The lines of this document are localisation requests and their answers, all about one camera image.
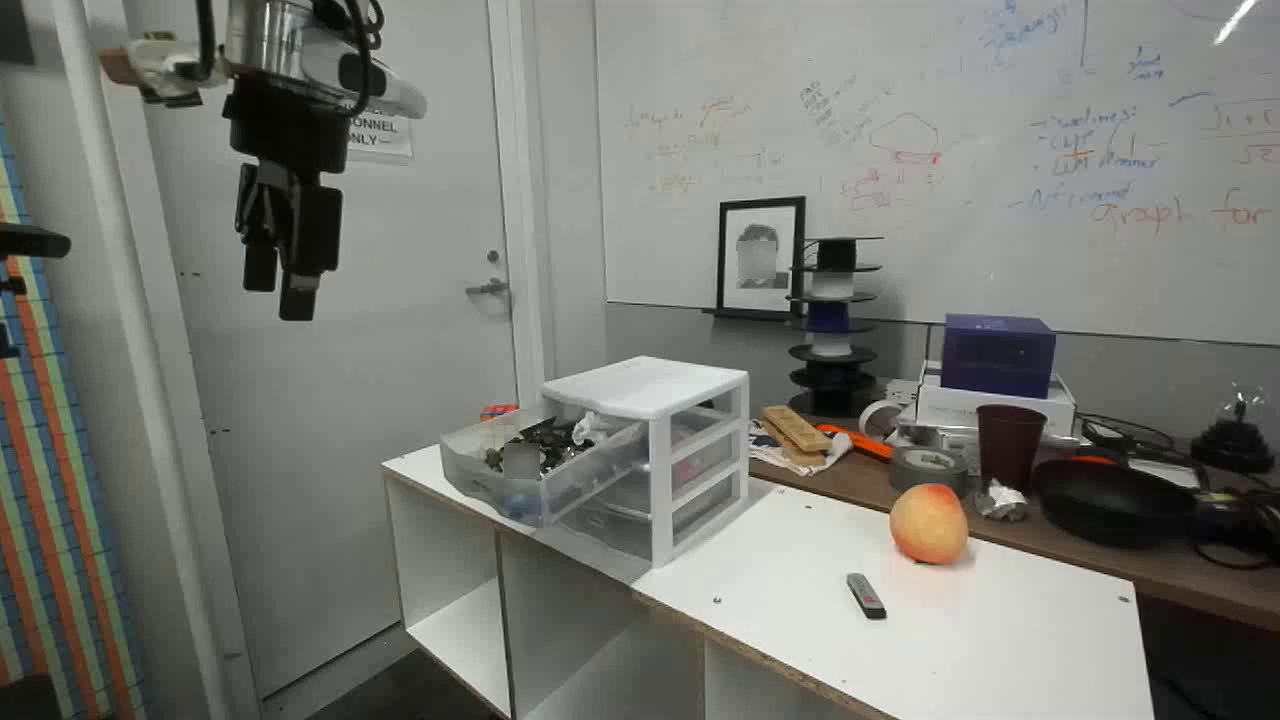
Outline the dark red cup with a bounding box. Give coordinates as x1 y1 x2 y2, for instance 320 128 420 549
977 399 1053 495

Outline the orange pink peach fruit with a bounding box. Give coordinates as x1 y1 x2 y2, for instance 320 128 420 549
889 479 973 567

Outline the white mug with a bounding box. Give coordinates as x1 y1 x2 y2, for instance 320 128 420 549
856 387 929 443

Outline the clear plastic bottom drawer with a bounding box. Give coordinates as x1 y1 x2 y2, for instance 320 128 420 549
562 473 743 551

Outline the black frying pan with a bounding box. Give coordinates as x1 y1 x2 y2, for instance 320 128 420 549
1031 455 1280 551

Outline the black framed portrait picture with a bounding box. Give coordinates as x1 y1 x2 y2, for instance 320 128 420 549
713 191 811 318

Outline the orange handled tool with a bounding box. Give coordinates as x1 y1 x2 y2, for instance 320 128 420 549
811 420 901 468

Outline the blue white notice sign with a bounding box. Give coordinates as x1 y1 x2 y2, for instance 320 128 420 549
346 113 416 169

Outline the brown wooden desk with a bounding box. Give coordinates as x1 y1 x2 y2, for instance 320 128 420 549
743 420 1280 635

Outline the grey tape roll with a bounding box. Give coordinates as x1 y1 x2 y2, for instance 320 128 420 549
889 443 977 495

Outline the white door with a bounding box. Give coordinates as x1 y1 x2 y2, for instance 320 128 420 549
125 0 524 695

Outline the black dome shaped device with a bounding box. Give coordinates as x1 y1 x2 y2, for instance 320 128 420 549
1189 387 1275 475

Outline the metal door handle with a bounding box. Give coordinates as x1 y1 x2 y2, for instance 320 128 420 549
460 243 517 304

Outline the dark tangled items pile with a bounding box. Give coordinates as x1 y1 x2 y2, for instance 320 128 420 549
481 413 618 484

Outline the clear plastic pulled-out drawer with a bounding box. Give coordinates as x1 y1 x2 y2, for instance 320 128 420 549
435 406 651 527

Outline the clear plastic middle drawer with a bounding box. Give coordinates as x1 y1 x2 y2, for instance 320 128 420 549
582 428 743 516

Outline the colourful striped panel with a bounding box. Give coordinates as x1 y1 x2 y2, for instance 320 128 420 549
0 125 144 720

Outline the white cube shelf cabinet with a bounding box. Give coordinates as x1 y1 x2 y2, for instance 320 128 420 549
379 439 1160 720

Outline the black knob handle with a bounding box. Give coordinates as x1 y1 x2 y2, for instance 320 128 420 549
0 219 77 263

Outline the crumpled silver foil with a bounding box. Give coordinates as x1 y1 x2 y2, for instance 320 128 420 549
977 475 1035 527

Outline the white plastic drawer unit frame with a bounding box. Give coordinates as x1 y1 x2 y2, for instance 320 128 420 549
537 353 753 567

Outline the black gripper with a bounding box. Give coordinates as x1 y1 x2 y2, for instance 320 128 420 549
219 71 355 324

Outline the wooden brush block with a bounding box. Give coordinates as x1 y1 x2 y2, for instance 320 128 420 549
761 399 830 460

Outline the white slanted pole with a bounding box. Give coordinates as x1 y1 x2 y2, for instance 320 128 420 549
44 0 255 720

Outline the white flat box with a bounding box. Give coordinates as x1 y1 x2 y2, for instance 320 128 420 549
916 372 1080 439

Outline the purple box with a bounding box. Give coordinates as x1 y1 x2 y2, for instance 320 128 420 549
938 312 1058 399

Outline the black spool stack tower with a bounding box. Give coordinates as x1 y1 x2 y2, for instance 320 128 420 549
782 231 889 420

